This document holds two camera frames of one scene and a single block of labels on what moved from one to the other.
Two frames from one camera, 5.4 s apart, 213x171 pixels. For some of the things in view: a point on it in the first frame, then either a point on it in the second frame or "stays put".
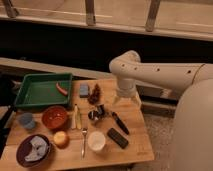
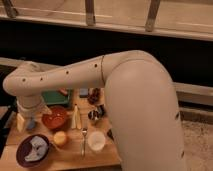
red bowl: (54, 117) stays put
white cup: (96, 140) stays put
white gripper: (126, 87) -> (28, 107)
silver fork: (84, 132) stays put
